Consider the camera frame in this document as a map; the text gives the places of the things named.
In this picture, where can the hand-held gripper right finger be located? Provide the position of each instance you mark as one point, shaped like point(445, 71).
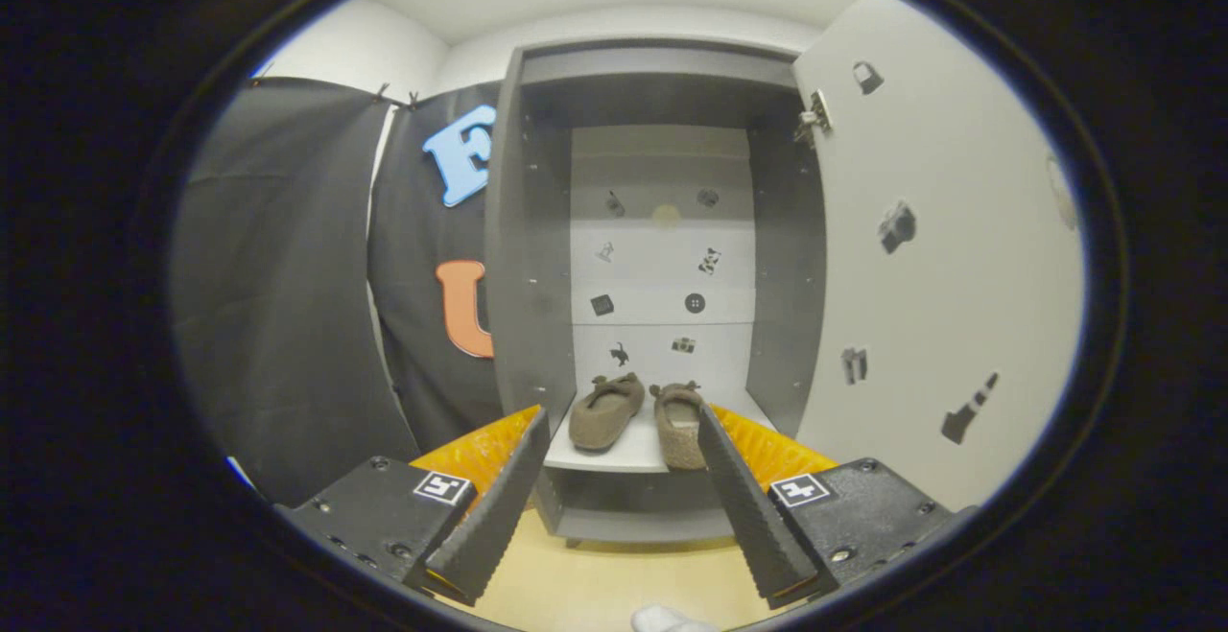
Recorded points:
point(758, 517)

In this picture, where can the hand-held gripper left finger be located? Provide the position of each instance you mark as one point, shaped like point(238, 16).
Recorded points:
point(494, 517)

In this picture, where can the brown slipper shoe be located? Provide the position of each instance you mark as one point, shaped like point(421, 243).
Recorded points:
point(604, 416)
point(676, 431)

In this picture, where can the grey shoe cabinet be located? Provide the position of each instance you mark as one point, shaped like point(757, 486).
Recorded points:
point(528, 277)

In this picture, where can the person's white shoe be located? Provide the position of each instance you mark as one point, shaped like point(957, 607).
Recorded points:
point(662, 620)

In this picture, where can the black backdrop cloth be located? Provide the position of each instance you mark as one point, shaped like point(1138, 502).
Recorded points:
point(288, 277)

